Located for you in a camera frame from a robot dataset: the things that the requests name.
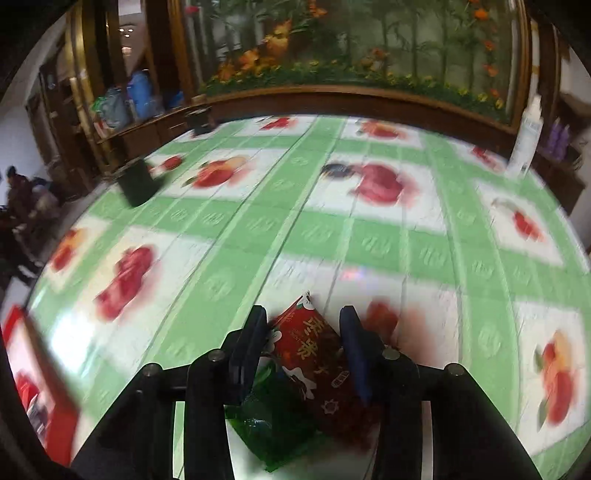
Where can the red star-print snack packet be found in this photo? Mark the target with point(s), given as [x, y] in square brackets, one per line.
[309, 350]

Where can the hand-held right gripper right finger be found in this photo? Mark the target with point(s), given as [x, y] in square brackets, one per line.
[355, 350]

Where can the wooden shelf unit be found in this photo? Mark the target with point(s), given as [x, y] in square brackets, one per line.
[565, 170]

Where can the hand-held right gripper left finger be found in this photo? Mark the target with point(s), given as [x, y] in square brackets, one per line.
[249, 344]

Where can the white spray bottle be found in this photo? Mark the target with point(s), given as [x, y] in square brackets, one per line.
[527, 138]

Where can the artificial flower glass panel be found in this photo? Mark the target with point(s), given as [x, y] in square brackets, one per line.
[360, 41]

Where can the purple spray can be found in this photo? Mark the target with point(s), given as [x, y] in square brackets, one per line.
[564, 138]
[553, 136]

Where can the black table clip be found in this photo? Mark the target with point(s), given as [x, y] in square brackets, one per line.
[201, 121]
[136, 182]

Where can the red box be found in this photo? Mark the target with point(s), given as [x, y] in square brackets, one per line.
[37, 383]

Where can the small green snack packet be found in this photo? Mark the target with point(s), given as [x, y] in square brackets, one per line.
[277, 429]

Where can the wooden side cabinet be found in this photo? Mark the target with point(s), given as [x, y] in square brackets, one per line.
[106, 83]

